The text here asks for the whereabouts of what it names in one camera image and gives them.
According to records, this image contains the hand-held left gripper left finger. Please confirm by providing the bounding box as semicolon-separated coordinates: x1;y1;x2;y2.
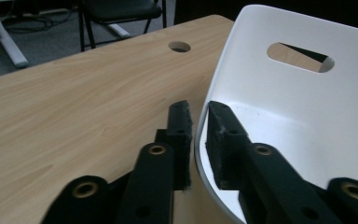
154;100;194;191

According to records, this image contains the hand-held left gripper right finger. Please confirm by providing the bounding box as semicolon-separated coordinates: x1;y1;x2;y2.
205;100;252;190

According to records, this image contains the white plastic basket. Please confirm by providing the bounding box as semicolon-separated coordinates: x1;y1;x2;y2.
194;4;358;224

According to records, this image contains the black folding chair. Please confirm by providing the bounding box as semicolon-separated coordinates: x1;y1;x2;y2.
76;0;169;52

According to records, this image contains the bundle of floor cables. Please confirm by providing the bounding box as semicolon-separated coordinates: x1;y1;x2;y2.
3;10;59;35

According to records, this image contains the white desk frame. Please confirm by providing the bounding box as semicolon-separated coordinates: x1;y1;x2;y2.
0;0;131;69

